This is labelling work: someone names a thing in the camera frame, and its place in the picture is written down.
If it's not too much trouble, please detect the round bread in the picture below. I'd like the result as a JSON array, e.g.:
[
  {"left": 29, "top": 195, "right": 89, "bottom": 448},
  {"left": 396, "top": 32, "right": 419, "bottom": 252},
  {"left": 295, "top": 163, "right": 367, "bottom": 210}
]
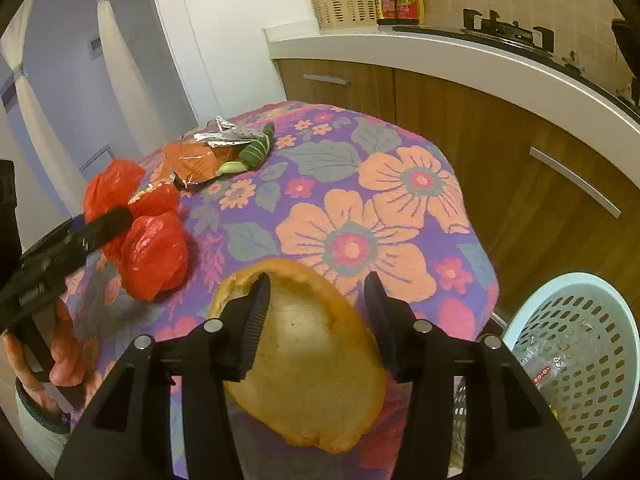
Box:
[{"left": 207, "top": 259, "right": 387, "bottom": 455}]

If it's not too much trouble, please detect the orange snack wrapper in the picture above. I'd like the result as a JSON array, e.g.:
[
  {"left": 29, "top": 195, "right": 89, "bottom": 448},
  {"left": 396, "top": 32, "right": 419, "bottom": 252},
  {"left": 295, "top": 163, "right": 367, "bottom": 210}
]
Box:
[{"left": 162, "top": 140, "right": 241, "bottom": 192}]

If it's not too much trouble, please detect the light blue plastic basket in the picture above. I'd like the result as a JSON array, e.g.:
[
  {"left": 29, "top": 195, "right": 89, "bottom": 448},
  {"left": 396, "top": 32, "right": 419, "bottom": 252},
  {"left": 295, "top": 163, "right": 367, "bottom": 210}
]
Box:
[{"left": 450, "top": 272, "right": 640, "bottom": 478}]

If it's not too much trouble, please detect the beige utensil holder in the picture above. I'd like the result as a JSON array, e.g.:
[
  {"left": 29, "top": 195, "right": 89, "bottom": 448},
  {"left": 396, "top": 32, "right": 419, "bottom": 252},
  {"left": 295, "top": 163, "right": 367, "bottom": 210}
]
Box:
[{"left": 310, "top": 0, "right": 378, "bottom": 29}]

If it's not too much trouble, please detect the white curtain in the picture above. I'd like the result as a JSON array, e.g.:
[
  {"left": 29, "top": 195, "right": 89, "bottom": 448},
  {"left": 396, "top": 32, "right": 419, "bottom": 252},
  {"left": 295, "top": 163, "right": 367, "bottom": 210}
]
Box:
[
  {"left": 0, "top": 0, "right": 86, "bottom": 211},
  {"left": 70, "top": 0, "right": 166, "bottom": 151}
]

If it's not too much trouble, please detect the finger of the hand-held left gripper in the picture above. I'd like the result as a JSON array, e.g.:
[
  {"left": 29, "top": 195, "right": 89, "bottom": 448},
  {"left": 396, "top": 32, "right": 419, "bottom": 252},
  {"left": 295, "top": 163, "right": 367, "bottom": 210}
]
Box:
[{"left": 65, "top": 205, "right": 135, "bottom": 259}]

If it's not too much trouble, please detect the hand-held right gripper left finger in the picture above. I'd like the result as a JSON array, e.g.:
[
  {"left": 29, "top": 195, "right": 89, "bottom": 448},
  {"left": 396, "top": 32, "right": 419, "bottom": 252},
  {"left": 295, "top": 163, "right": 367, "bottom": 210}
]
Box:
[{"left": 54, "top": 274, "right": 273, "bottom": 480}]

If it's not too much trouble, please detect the wooden kitchen cabinet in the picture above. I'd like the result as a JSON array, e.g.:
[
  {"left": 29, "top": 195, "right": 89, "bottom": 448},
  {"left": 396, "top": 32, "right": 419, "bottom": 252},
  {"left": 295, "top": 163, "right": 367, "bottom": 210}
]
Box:
[{"left": 272, "top": 57, "right": 640, "bottom": 321}]

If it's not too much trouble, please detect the silver foil wrapper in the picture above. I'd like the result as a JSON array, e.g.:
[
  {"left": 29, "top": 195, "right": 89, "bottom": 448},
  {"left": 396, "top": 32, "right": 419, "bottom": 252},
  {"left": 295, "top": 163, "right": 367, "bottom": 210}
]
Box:
[{"left": 194, "top": 116, "right": 268, "bottom": 150}]

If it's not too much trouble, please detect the long metal cabinet handle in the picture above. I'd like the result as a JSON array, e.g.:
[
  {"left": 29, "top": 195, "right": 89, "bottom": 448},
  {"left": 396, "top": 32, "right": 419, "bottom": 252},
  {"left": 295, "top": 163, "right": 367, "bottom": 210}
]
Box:
[{"left": 529, "top": 146, "right": 622, "bottom": 218}]

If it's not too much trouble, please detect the clear plastic wrapper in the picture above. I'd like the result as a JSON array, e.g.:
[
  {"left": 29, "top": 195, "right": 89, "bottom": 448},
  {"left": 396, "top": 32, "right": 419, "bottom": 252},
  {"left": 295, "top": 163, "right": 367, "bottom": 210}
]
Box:
[{"left": 517, "top": 330, "right": 596, "bottom": 391}]

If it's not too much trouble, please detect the white wall box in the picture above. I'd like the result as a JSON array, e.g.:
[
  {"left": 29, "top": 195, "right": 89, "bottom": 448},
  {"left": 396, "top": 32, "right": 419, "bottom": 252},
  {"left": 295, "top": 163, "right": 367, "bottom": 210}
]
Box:
[{"left": 77, "top": 144, "right": 115, "bottom": 177}]

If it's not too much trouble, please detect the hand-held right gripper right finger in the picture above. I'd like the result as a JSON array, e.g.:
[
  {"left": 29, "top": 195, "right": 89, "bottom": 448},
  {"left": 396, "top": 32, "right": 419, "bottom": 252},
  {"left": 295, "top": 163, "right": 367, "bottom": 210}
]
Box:
[{"left": 362, "top": 271, "right": 583, "bottom": 480}]

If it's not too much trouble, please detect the red plastic bag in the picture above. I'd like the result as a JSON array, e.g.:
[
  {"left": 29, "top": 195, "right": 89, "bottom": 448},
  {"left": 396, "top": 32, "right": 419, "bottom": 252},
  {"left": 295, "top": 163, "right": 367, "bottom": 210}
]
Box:
[{"left": 82, "top": 159, "right": 190, "bottom": 302}]

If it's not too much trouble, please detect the green cucumber piece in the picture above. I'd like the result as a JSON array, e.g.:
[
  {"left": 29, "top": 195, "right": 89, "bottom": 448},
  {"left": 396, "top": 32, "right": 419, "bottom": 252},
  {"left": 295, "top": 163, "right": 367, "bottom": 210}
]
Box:
[{"left": 217, "top": 122, "right": 277, "bottom": 175}]

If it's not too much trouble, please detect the short metal cabinet handle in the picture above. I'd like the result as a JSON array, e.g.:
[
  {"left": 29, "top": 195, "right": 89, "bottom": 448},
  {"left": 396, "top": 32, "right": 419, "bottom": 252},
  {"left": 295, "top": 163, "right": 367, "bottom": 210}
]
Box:
[{"left": 302, "top": 73, "right": 351, "bottom": 86}]

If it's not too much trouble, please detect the person's left hand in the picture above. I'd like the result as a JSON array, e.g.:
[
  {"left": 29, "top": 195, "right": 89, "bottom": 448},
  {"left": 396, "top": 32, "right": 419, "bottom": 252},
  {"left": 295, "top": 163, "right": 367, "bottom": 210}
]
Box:
[{"left": 2, "top": 299, "right": 88, "bottom": 413}]

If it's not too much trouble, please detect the black gas stove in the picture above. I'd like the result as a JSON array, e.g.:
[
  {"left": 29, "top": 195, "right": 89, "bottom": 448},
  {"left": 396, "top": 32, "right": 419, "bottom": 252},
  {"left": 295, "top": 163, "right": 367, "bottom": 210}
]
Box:
[{"left": 392, "top": 7, "right": 640, "bottom": 121}]

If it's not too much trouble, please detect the white kitchen countertop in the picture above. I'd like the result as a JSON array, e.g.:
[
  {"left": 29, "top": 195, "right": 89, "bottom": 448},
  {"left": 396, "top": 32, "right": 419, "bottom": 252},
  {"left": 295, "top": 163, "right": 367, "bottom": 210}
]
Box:
[{"left": 262, "top": 22, "right": 640, "bottom": 161}]

